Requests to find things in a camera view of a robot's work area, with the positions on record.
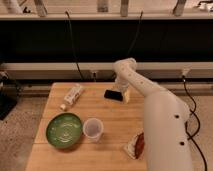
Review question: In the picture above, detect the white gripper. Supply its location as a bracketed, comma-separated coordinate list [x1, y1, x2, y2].
[115, 79, 130, 103]

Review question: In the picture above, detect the black eraser block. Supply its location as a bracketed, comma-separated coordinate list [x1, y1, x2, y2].
[104, 90, 123, 101]

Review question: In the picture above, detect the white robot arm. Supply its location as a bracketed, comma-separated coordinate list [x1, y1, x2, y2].
[114, 58, 194, 171]

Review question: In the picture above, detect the translucent white cup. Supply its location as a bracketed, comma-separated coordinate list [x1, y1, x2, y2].
[83, 118, 104, 142]

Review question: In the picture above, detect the green ceramic bowl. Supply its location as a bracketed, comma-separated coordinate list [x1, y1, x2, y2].
[46, 113, 83, 149]

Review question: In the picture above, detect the white tube with cap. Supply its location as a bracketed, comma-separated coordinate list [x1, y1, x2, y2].
[60, 84, 84, 111]

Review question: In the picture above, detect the black equipment at left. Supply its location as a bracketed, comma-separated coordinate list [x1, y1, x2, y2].
[0, 71, 21, 121]

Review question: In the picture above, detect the wall power outlet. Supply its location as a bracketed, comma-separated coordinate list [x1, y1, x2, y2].
[91, 71, 98, 82]

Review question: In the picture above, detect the right black cable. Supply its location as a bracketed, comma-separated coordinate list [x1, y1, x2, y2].
[107, 11, 144, 81]

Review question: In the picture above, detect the black cable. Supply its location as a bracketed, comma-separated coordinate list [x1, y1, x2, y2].
[64, 10, 86, 81]
[107, 11, 144, 81]

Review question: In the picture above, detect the left black cable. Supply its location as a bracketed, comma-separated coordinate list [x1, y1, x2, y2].
[64, 10, 86, 81]

